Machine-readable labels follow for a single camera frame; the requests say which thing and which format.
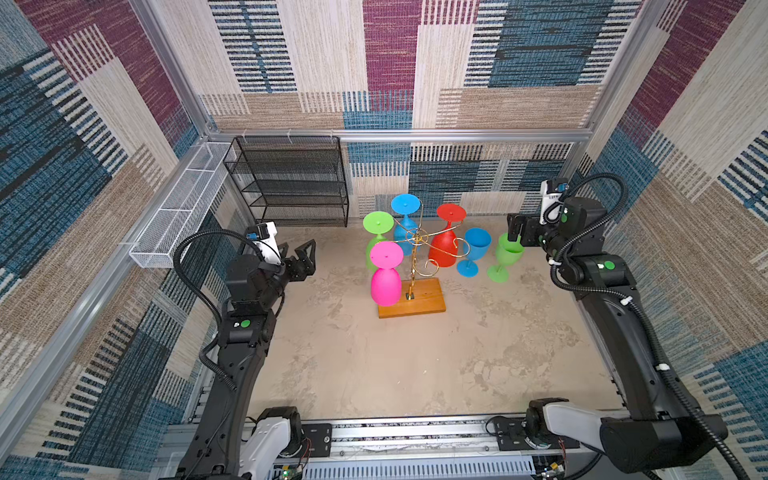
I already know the red wine glass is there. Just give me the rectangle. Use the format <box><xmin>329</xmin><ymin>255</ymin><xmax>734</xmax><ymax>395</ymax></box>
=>
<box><xmin>429</xmin><ymin>203</ymin><xmax>467</xmax><ymax>268</ymax></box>

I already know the wooden rack base with gold wire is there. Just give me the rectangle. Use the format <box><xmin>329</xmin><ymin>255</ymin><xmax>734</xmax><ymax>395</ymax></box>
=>
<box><xmin>378</xmin><ymin>219</ymin><xmax>465</xmax><ymax>319</ymax></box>

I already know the pink wine glass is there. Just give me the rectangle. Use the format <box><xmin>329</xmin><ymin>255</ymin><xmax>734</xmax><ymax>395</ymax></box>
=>
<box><xmin>369</xmin><ymin>241</ymin><xmax>404</xmax><ymax>307</ymax></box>

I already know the green wine glass back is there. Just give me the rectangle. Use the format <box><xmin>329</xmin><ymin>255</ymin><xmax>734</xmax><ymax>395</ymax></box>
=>
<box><xmin>363</xmin><ymin>211</ymin><xmax>394</xmax><ymax>272</ymax></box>

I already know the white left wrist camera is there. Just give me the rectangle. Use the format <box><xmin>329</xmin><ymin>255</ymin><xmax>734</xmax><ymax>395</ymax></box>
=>
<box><xmin>246</xmin><ymin>222</ymin><xmax>281</xmax><ymax>265</ymax></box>

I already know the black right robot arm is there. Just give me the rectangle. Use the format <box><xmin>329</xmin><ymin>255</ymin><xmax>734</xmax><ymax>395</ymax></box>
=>
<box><xmin>487</xmin><ymin>173</ymin><xmax>749</xmax><ymax>479</ymax></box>

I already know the white wire basket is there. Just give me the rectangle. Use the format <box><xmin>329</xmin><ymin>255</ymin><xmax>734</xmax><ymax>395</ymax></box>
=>
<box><xmin>130</xmin><ymin>142</ymin><xmax>230</xmax><ymax>269</ymax></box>

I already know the light blue wine glass front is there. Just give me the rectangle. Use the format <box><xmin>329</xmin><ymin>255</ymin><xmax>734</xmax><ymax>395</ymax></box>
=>
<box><xmin>457</xmin><ymin>228</ymin><xmax>492</xmax><ymax>278</ymax></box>

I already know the blue wine glass back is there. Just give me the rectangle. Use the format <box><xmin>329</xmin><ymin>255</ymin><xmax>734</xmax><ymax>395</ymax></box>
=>
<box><xmin>391</xmin><ymin>194</ymin><xmax>421</xmax><ymax>256</ymax></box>

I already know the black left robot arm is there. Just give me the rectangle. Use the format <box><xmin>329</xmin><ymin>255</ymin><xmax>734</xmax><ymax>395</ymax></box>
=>
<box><xmin>173</xmin><ymin>230</ymin><xmax>316</xmax><ymax>479</ymax></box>

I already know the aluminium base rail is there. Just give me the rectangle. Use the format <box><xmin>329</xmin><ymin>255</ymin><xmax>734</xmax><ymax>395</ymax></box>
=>
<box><xmin>161</xmin><ymin>412</ymin><xmax>679</xmax><ymax>480</ymax></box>

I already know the green wine glass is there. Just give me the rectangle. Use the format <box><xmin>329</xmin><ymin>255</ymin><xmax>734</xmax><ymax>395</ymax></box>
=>
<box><xmin>363</xmin><ymin>211</ymin><xmax>394</xmax><ymax>272</ymax></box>
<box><xmin>487</xmin><ymin>233</ymin><xmax>525</xmax><ymax>283</ymax></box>

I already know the green wine glass front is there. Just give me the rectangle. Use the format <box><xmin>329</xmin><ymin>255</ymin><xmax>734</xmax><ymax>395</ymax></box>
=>
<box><xmin>487</xmin><ymin>233</ymin><xmax>525</xmax><ymax>283</ymax></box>

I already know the black wire shelf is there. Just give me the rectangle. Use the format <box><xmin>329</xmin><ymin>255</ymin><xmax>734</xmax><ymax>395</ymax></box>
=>
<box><xmin>223</xmin><ymin>136</ymin><xmax>350</xmax><ymax>227</ymax></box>

